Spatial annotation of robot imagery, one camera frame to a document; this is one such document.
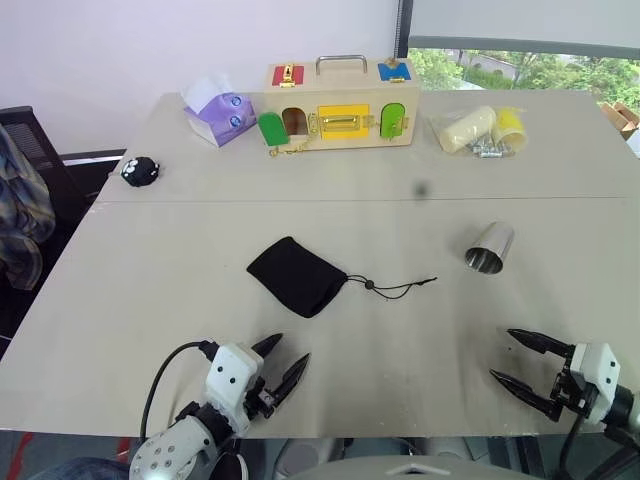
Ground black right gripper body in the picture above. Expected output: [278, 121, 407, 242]
[549, 355, 599, 416]

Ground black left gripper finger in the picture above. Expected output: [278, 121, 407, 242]
[251, 333, 285, 359]
[273, 352, 312, 407]

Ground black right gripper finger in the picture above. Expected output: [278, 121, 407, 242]
[488, 368, 564, 423]
[506, 328, 577, 358]

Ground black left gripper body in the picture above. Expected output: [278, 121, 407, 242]
[246, 376, 280, 421]

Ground clear plastic bag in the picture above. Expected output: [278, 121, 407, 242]
[426, 103, 530, 161]

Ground stainless steel cup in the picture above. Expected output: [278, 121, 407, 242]
[463, 221, 516, 276]

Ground silver metal bolts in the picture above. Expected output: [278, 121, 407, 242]
[466, 139, 517, 161]

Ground black ball with white spots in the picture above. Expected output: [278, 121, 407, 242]
[119, 156, 162, 188]

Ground yellow plastic cup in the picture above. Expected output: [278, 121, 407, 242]
[493, 106, 529, 157]

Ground clear plastic jar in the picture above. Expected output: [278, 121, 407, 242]
[441, 105, 499, 154]

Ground purple tissue box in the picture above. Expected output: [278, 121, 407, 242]
[181, 73, 258, 148]

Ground cardboard box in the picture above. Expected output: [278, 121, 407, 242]
[598, 100, 640, 147]

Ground wooden lock box toy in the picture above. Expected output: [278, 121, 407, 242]
[256, 54, 421, 161]

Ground grey roller blind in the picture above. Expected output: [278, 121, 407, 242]
[408, 0, 640, 57]

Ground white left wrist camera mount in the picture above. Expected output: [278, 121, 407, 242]
[204, 342, 265, 435]

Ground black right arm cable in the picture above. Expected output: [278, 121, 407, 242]
[557, 413, 587, 480]

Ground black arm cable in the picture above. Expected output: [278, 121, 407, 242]
[140, 340, 221, 442]
[557, 413, 587, 480]

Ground black drawstring pouch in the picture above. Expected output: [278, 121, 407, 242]
[245, 235, 439, 320]

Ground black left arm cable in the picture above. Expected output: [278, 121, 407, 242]
[140, 340, 221, 442]

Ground dark window frame post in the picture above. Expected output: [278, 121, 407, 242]
[394, 0, 417, 64]

